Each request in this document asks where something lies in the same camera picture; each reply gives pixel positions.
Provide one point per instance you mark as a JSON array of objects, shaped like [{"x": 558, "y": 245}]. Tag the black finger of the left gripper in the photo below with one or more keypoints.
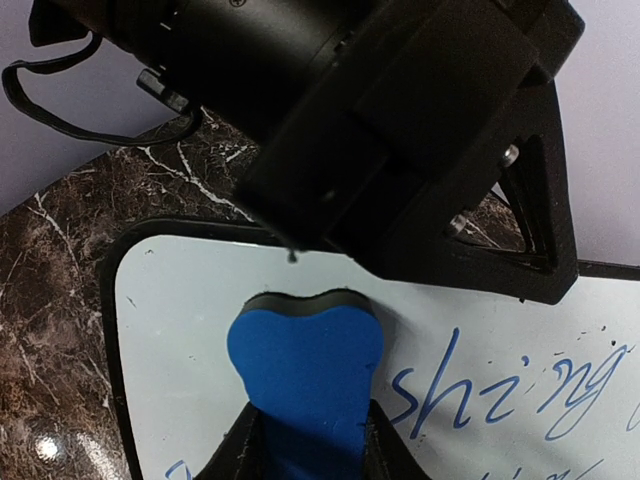
[{"x": 523, "y": 152}]

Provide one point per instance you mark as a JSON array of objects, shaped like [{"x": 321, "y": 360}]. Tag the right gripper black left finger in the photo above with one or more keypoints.
[{"x": 241, "y": 454}]

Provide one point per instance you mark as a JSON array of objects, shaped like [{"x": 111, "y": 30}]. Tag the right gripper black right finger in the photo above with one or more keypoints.
[{"x": 386, "y": 457}]

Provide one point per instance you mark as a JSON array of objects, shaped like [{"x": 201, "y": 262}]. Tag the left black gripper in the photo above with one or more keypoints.
[{"x": 379, "y": 121}]

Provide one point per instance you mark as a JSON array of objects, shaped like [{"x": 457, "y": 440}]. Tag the white whiteboard with black frame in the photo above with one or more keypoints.
[{"x": 230, "y": 361}]

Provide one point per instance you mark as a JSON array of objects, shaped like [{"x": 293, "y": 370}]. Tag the blue whiteboard eraser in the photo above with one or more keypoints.
[{"x": 307, "y": 364}]

